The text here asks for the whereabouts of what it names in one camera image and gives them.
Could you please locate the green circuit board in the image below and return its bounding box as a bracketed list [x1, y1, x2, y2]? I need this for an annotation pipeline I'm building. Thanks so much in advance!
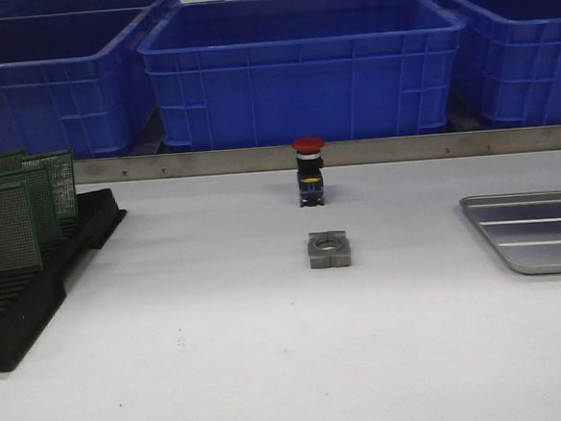
[0, 149, 26, 172]
[0, 182, 42, 275]
[0, 165, 61, 244]
[21, 149, 79, 222]

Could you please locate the silver metal tray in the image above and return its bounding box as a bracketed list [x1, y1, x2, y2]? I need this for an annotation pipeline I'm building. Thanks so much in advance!
[459, 190, 561, 276]

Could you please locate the black slotted board rack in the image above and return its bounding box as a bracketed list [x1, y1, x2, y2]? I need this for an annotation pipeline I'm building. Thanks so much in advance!
[0, 188, 127, 373]

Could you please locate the grey metal mounting block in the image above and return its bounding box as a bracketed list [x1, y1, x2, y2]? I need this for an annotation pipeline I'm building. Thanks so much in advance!
[307, 230, 353, 269]

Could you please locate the red emergency stop button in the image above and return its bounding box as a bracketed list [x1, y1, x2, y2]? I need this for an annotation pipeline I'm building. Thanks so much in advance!
[291, 136, 325, 207]

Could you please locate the centre blue plastic bin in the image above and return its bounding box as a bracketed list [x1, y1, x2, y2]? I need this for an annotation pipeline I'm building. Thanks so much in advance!
[139, 0, 463, 152]

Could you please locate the blue plastic bin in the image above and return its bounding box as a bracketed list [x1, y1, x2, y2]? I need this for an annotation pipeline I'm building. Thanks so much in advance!
[0, 9, 156, 159]
[139, 0, 463, 152]
[437, 0, 561, 128]

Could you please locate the left blue plastic bin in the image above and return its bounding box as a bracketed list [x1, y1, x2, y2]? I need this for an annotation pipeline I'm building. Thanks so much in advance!
[0, 9, 156, 159]

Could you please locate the right blue plastic bin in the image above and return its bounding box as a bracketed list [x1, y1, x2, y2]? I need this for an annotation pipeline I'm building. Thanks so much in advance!
[437, 0, 561, 128]

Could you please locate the far left blue bin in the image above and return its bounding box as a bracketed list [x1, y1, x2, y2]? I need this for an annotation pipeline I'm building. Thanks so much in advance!
[0, 0, 166, 19]

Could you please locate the metal table edge rail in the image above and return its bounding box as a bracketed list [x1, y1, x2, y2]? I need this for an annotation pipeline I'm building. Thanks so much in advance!
[74, 125, 561, 184]

